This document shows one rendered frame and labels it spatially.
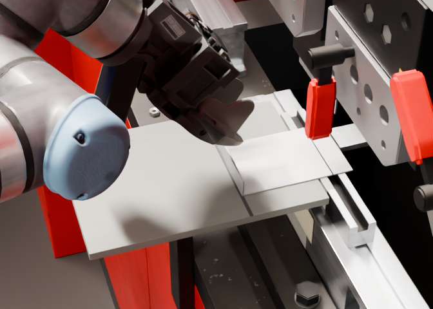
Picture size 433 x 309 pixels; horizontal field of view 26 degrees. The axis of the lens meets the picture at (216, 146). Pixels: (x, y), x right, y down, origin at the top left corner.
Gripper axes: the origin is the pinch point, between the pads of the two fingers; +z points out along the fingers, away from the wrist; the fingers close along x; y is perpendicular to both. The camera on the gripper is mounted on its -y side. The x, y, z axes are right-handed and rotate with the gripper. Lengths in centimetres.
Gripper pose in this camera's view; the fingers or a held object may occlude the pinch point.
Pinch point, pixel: (228, 140)
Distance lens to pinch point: 100.8
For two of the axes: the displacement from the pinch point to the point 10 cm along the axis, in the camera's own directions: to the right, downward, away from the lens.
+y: 7.3, -6.4, -2.3
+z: 6.1, 4.5, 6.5
